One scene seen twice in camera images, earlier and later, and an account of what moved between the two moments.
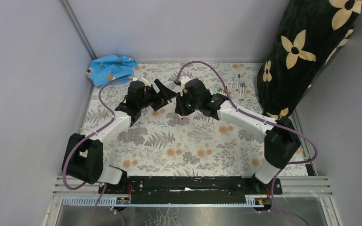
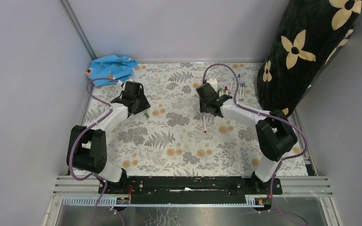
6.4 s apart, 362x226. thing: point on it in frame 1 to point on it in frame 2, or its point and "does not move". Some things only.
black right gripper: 180,109 to 202,106
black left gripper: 167,94 to 145,104
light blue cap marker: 232,80 does not move
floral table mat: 192,119 does not move
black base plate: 190,190 does not move
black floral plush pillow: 306,37 does not move
